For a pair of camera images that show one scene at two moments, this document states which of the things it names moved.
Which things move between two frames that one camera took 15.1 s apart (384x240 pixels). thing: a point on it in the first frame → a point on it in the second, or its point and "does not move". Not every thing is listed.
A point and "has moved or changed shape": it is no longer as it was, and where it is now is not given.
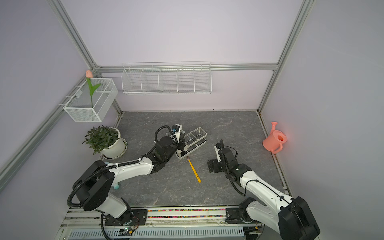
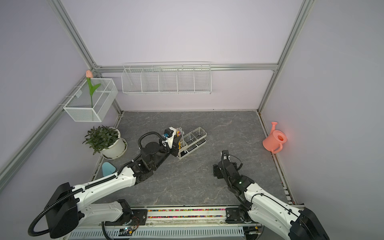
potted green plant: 106,140 does not move
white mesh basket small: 78,106 does not move
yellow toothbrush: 194,170 has moved or changed shape
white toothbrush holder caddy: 192,140 does not move
